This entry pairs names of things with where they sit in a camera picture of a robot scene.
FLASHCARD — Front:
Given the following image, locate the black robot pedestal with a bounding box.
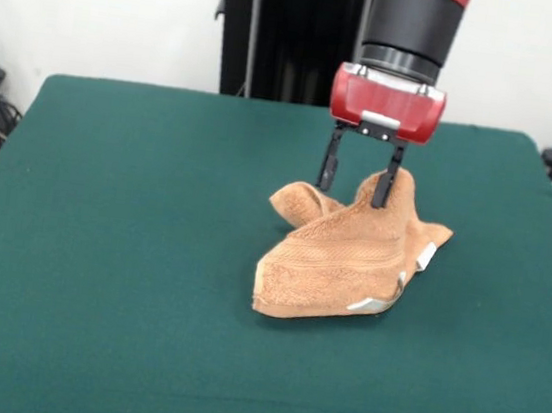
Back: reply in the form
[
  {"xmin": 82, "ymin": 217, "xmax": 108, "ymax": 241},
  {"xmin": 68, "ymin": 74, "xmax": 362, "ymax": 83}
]
[{"xmin": 204, "ymin": 0, "xmax": 378, "ymax": 113}]

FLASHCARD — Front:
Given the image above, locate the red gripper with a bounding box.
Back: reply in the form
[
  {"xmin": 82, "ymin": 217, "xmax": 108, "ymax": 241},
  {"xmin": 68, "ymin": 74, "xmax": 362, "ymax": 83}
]
[{"xmin": 312, "ymin": 60, "xmax": 451, "ymax": 217}]

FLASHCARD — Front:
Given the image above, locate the orange terry towel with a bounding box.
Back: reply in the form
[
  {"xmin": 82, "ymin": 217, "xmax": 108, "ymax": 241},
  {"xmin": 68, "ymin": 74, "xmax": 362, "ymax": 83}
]
[{"xmin": 248, "ymin": 153, "xmax": 462, "ymax": 339}]

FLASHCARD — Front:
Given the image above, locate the dark green table cloth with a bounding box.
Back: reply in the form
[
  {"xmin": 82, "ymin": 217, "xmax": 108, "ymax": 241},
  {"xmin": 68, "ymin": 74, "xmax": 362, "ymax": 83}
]
[{"xmin": 0, "ymin": 65, "xmax": 552, "ymax": 413}]

